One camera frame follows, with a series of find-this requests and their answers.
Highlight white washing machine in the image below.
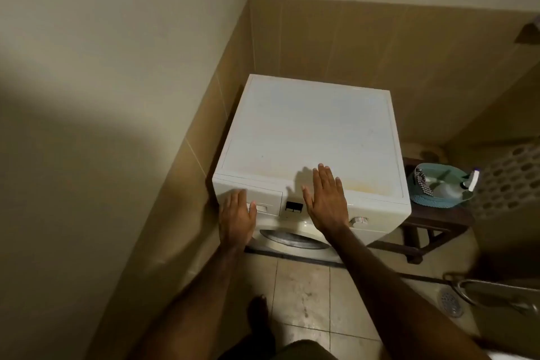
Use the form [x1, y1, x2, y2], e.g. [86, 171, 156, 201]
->
[210, 73, 413, 266]

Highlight person's dark shorts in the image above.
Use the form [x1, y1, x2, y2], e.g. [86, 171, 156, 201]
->
[278, 338, 338, 360]

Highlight person's bare foot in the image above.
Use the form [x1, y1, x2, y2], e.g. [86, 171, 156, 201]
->
[246, 294, 277, 360]

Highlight white spray bottle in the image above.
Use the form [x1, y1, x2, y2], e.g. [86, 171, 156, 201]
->
[430, 168, 482, 204]

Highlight round metal floor drain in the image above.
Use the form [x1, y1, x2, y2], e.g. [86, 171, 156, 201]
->
[436, 287, 464, 317]

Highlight person's left hand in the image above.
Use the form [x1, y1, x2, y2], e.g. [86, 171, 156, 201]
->
[218, 188, 258, 251]

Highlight person's right forearm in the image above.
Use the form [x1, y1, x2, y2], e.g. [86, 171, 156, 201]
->
[325, 224, 492, 360]

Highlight person's right hand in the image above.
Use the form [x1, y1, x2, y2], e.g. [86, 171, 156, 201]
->
[301, 163, 351, 242]

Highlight teal plastic basket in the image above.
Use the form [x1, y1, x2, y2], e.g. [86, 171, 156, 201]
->
[407, 163, 475, 209]

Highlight person's left forearm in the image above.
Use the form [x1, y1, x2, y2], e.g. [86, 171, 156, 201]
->
[128, 241, 254, 360]

